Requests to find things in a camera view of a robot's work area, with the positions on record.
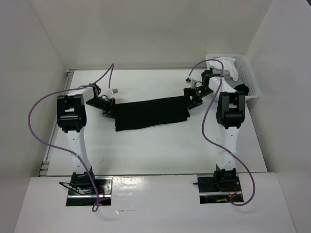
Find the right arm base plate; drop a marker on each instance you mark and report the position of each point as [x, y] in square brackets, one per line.
[212, 192]

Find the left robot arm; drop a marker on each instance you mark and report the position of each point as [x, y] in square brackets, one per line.
[72, 119]

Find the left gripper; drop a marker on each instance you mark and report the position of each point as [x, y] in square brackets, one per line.
[111, 102]

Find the black tank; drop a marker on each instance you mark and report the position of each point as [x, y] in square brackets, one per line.
[242, 88]
[143, 114]

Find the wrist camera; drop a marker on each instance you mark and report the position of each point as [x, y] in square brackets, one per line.
[112, 91]
[191, 82]

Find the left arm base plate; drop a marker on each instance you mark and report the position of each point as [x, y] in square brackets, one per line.
[85, 195]

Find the white tank top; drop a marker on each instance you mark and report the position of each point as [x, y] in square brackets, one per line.
[228, 67]

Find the grey tank top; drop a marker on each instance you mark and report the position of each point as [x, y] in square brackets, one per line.
[233, 83]

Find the black tank top in basket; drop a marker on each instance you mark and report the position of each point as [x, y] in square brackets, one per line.
[242, 88]

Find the white plastic laundry basket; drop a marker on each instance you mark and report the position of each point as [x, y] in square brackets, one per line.
[244, 68]

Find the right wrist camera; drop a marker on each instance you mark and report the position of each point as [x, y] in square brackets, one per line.
[191, 82]

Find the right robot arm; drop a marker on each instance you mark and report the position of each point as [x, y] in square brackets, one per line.
[230, 115]

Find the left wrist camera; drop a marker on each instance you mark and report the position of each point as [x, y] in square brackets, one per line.
[112, 91]

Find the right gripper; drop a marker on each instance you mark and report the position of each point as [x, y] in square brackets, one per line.
[189, 92]

